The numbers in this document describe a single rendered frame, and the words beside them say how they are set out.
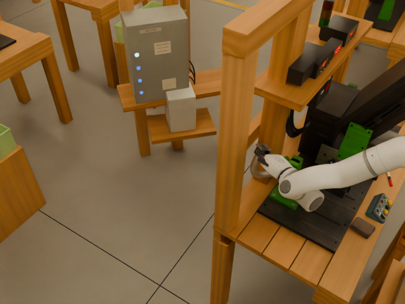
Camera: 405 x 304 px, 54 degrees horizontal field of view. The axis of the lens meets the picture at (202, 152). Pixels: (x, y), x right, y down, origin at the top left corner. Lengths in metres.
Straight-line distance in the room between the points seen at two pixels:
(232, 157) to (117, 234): 1.69
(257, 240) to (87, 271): 1.41
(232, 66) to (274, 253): 0.97
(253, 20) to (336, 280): 1.18
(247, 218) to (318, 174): 0.77
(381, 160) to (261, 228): 0.87
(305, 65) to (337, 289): 0.97
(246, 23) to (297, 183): 0.54
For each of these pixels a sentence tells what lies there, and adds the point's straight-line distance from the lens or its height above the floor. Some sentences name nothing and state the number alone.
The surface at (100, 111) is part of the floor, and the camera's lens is 4.17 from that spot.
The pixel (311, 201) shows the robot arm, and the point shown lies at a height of 1.46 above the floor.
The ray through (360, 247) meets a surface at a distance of 2.07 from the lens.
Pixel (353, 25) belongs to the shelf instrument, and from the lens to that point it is 2.17.
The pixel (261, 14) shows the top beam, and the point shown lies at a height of 1.94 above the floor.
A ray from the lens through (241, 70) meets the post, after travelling 1.33.
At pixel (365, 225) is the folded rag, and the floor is 0.93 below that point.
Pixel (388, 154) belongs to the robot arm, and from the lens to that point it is 1.32.
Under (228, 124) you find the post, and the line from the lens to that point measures 1.49.
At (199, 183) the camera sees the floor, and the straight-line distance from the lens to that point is 3.35.
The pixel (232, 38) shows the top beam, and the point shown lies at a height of 1.91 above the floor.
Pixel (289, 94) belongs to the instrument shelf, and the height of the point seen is 1.54.
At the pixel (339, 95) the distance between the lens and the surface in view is 2.31.
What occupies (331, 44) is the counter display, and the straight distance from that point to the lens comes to 2.01.
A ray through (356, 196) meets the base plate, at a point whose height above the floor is 0.90.
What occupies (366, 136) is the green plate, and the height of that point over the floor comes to 1.23.
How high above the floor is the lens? 2.53
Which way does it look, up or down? 44 degrees down
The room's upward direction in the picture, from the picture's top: 1 degrees clockwise
